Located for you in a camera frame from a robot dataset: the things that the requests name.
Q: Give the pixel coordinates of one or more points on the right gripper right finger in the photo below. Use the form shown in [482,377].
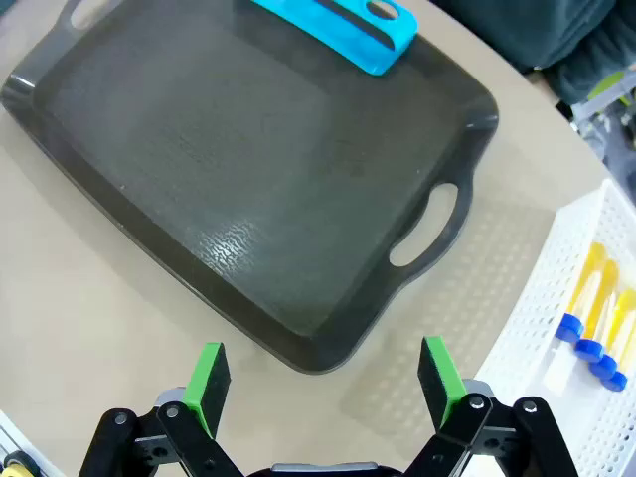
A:
[439,387]

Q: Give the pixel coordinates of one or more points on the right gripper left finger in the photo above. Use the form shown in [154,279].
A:
[208,392]

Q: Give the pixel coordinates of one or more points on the yellow tube with blue cap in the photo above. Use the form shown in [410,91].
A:
[589,350]
[569,328]
[617,381]
[604,366]

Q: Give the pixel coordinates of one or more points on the white perforated plastic basket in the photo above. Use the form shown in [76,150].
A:
[526,348]

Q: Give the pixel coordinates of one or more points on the white paper label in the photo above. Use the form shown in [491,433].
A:
[559,375]

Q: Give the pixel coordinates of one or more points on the small yellow black object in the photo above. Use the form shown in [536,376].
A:
[15,467]

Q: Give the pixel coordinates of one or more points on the dark plastic serving tray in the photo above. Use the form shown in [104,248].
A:
[238,174]

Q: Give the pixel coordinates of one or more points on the green and white chair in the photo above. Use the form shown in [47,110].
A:
[603,92]

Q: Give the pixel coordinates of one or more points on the person in dark hoodie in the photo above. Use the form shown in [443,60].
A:
[536,30]

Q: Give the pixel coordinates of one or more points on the blue test tube rack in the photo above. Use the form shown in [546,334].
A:
[343,25]

